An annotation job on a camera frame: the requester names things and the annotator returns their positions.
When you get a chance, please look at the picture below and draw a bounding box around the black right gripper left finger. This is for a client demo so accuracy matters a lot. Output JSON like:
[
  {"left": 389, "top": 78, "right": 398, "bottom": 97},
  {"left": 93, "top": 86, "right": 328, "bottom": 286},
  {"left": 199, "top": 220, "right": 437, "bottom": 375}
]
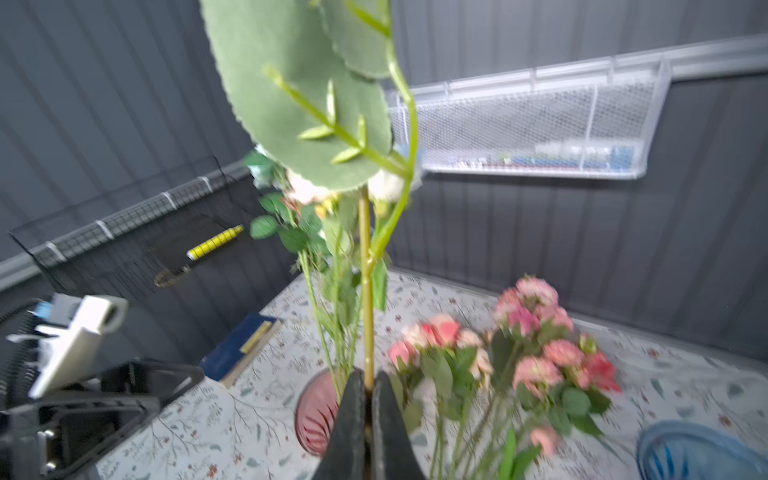
[{"left": 312, "top": 370, "right": 368, "bottom": 480}]

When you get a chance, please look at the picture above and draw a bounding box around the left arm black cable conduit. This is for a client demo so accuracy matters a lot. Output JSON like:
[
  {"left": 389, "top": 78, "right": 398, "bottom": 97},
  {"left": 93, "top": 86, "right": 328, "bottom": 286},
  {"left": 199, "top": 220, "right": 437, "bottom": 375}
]
[{"left": 0, "top": 299, "right": 43, "bottom": 415}]

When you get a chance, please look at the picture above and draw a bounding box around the blue book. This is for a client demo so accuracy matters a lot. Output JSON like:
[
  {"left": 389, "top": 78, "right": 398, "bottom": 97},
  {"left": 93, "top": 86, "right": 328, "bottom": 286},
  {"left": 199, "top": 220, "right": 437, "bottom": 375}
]
[{"left": 200, "top": 313, "right": 282, "bottom": 388}]

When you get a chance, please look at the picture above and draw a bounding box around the white mesh wall basket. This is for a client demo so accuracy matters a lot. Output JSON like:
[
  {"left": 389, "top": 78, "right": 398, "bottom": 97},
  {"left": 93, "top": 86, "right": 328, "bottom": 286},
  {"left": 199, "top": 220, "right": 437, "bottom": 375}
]
[{"left": 412, "top": 56, "right": 671, "bottom": 180}]

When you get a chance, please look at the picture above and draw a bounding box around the peach rose stem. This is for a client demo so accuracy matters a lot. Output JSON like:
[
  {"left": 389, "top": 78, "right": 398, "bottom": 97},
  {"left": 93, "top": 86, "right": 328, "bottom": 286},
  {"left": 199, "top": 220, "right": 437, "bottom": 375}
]
[{"left": 281, "top": 170, "right": 361, "bottom": 397}]

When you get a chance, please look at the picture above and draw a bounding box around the floral table cloth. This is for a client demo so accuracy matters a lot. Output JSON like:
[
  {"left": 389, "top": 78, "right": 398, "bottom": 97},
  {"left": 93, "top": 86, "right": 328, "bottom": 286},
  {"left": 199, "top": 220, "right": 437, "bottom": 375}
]
[{"left": 97, "top": 273, "right": 767, "bottom": 479}]

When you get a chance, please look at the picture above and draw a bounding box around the red glass vase with ribbon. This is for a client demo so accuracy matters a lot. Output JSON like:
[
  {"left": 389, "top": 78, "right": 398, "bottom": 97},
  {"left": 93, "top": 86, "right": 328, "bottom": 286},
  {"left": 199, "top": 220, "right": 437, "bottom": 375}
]
[{"left": 294, "top": 369, "right": 339, "bottom": 457}]

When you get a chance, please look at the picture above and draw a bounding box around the yellow black marker pen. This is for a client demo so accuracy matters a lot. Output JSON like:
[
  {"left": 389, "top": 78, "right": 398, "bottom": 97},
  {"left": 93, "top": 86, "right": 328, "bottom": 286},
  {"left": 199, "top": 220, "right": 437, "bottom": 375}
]
[{"left": 186, "top": 225, "right": 244, "bottom": 261}]

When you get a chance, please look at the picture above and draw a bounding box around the white blue flower spray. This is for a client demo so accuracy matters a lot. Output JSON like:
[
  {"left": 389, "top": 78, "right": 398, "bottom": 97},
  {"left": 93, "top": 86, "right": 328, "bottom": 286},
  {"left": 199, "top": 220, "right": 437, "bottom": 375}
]
[{"left": 242, "top": 146, "right": 343, "bottom": 397}]

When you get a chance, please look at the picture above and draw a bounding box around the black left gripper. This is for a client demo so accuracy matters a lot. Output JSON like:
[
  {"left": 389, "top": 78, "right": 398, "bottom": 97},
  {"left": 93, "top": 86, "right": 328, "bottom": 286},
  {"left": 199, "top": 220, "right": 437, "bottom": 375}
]
[{"left": 1, "top": 360, "right": 204, "bottom": 479}]

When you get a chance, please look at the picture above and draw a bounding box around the blue purple glass vase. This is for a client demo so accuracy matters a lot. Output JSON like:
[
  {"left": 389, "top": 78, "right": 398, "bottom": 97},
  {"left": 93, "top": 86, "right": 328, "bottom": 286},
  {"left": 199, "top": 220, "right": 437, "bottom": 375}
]
[{"left": 635, "top": 421, "right": 767, "bottom": 480}]

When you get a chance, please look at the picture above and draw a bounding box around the black wire wall basket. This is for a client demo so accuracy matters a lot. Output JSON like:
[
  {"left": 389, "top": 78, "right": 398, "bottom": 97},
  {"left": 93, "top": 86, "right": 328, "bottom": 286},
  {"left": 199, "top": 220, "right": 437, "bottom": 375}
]
[{"left": 1, "top": 159, "right": 251, "bottom": 299}]

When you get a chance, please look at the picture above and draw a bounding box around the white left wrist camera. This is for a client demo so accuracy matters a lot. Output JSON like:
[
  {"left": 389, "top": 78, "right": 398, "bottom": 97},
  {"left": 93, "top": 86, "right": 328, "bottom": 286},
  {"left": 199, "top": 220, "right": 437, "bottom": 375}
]
[{"left": 1, "top": 293, "right": 129, "bottom": 406}]

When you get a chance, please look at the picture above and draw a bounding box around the toothpaste tube in basket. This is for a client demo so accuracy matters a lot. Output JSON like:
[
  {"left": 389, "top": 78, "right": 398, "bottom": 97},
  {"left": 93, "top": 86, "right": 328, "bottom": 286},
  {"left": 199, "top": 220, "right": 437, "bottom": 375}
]
[{"left": 530, "top": 139, "right": 642, "bottom": 171}]

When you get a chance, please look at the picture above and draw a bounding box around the artificial flower bunch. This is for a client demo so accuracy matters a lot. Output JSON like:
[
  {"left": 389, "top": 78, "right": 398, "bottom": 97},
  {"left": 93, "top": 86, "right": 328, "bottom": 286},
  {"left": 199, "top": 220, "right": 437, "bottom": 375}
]
[{"left": 201, "top": 1, "right": 618, "bottom": 479}]

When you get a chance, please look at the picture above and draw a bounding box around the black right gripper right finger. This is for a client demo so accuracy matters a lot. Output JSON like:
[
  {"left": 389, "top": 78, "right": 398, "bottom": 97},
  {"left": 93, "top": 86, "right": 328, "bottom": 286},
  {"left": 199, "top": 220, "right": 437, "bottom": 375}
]
[{"left": 370, "top": 371, "right": 425, "bottom": 480}]

